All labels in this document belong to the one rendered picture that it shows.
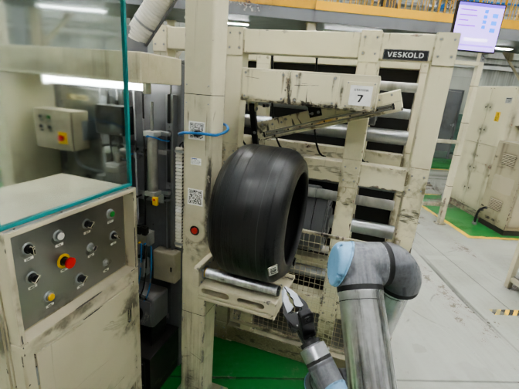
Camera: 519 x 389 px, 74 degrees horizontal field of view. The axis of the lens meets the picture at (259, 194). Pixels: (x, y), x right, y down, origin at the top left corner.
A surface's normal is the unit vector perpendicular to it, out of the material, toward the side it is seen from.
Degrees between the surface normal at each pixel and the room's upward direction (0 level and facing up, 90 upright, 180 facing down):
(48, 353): 90
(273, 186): 51
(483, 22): 90
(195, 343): 90
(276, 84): 90
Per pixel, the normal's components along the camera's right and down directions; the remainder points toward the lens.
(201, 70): -0.33, 0.26
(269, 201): 0.01, -0.18
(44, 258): 0.94, 0.17
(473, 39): 0.05, 0.30
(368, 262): 0.12, -0.39
